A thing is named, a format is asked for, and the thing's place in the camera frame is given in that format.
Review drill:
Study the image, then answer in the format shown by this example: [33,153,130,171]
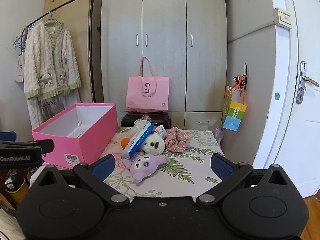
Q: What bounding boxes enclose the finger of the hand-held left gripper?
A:
[0,139,55,155]
[0,132,17,142]

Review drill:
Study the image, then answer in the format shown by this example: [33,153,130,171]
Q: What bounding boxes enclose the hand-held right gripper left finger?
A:
[29,154,130,205]

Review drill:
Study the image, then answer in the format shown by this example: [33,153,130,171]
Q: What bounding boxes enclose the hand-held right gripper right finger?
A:
[196,153,293,205]

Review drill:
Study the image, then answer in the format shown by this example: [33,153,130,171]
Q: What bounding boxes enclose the pink cardboard box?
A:
[31,103,118,169]

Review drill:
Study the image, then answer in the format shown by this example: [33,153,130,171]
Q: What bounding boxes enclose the purple plush toy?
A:
[124,152,168,186]

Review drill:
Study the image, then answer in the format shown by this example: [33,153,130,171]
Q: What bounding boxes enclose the pink floral cloth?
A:
[165,127,191,153]

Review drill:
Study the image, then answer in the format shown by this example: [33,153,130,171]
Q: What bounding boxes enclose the white plush toy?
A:
[142,132,166,155]

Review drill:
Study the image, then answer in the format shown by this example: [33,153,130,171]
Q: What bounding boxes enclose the yellow container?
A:
[5,177,29,203]

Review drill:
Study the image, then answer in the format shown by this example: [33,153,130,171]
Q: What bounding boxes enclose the white fluffy pajama pants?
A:
[27,94,81,131]

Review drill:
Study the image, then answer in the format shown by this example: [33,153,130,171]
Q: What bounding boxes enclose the white wet wipes pack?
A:
[122,122,156,159]

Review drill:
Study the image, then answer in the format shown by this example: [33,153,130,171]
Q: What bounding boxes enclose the floral bed sheet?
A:
[99,127,225,201]

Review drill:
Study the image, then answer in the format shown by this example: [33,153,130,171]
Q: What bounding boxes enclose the colourful gift bag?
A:
[222,74,247,132]

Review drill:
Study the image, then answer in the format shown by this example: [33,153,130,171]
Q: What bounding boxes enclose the black suitcase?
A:
[121,111,171,135]

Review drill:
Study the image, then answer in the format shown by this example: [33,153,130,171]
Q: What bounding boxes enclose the white mesh bath puff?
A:
[134,115,153,133]

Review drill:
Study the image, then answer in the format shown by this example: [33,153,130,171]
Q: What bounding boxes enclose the small printed packet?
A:
[154,125,166,138]

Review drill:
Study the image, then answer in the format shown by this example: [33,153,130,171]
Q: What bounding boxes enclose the small white tote bag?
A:
[14,53,26,83]

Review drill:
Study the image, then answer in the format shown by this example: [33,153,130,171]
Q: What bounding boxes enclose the white door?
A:
[252,0,320,198]

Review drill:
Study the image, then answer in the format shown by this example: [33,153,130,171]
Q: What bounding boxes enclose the pink tote bag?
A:
[126,57,170,112]

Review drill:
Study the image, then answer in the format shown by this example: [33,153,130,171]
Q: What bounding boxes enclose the white fluffy cardigan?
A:
[23,20,82,100]

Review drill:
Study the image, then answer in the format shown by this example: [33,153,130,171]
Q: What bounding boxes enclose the black clothes rack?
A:
[21,0,97,103]

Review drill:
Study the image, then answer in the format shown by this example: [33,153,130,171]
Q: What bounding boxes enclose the grey three-door wardrobe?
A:
[100,0,229,132]

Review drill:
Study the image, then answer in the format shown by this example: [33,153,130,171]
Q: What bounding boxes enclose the blue wire hangers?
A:
[13,35,27,55]

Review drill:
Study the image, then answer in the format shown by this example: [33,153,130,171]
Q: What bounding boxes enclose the silver door handle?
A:
[296,60,320,104]

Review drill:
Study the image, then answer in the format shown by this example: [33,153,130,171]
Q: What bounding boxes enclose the beige wall switch box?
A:
[273,7,293,29]

